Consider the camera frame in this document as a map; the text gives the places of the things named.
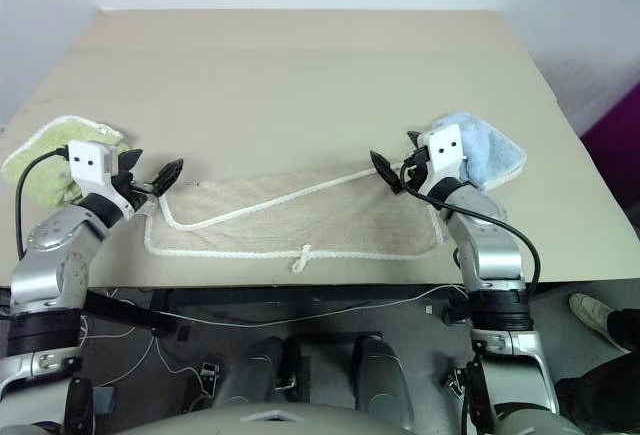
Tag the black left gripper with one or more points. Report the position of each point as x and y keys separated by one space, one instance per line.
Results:
x=128 y=189

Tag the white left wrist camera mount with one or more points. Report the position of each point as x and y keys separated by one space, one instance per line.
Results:
x=90 y=162

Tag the grey right robot leg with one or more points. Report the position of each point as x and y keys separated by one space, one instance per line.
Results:
x=382 y=375

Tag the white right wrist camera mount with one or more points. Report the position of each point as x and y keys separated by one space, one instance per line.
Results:
x=446 y=147

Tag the grey robot torso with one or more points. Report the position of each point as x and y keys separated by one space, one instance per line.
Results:
x=320 y=420

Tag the beige towel with white trim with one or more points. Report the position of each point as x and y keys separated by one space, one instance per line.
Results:
x=310 y=215

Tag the light blue terry towel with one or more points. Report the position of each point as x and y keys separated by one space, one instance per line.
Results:
x=492 y=150

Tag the grey left robot leg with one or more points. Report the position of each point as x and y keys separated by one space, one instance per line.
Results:
x=260 y=370

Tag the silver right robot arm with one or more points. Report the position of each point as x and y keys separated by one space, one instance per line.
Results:
x=492 y=255

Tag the magenta panel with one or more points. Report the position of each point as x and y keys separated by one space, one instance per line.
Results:
x=617 y=155

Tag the grey robot leg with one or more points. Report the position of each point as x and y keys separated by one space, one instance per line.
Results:
x=260 y=370
x=382 y=375

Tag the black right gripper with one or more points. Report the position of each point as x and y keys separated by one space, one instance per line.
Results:
x=416 y=170

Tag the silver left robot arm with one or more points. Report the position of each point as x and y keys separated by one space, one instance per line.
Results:
x=47 y=260

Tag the green terry towel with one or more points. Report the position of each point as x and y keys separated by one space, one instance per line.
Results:
x=42 y=147

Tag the dark trouser leg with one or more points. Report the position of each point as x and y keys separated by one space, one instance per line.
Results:
x=605 y=390

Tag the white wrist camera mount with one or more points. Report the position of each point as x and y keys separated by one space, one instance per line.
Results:
x=90 y=162
x=446 y=147

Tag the white sneaker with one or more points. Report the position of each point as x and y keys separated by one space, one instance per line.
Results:
x=595 y=312

